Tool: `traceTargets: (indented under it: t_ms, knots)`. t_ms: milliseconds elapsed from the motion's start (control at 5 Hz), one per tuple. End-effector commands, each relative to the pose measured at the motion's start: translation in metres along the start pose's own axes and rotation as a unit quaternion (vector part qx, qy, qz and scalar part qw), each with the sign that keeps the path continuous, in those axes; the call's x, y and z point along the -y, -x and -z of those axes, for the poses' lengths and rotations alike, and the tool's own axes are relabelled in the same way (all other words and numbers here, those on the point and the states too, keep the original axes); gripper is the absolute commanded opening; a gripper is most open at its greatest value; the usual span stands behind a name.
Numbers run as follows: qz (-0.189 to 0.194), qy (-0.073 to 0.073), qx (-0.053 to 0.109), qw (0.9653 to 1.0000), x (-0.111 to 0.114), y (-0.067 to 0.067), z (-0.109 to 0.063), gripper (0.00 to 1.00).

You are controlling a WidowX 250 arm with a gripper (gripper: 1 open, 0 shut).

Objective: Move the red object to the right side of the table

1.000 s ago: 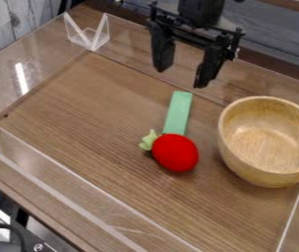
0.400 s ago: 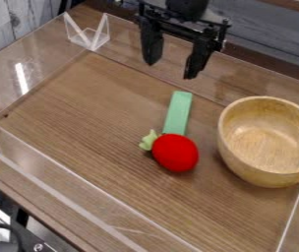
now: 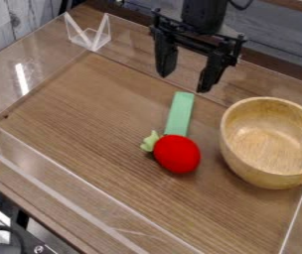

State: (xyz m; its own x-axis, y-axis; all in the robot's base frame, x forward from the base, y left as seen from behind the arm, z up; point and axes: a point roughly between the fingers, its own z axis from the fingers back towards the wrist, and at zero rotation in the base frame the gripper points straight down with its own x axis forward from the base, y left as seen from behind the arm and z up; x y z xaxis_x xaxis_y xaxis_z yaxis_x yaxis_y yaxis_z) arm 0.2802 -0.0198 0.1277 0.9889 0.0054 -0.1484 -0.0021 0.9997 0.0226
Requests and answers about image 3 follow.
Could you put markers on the red plush strawberry toy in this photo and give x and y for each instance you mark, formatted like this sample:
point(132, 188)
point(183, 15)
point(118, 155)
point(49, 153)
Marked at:
point(175, 152)

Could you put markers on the clear acrylic tray wall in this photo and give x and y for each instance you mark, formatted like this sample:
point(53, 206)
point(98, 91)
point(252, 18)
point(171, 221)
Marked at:
point(95, 222)

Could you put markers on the black metal table frame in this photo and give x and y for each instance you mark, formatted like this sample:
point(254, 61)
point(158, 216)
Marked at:
point(40, 240)

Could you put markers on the green rectangular block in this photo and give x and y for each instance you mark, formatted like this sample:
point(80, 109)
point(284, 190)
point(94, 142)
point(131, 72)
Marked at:
point(179, 114)

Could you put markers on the clear acrylic corner bracket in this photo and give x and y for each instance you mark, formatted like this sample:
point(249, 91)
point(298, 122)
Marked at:
point(88, 38)

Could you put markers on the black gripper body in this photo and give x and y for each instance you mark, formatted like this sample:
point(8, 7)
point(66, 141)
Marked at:
point(198, 30)

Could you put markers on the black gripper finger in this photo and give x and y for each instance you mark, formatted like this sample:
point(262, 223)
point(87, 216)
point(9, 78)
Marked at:
point(166, 52)
point(213, 71)

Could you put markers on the wooden bowl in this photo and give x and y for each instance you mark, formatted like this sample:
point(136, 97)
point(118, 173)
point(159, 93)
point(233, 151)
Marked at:
point(261, 142)

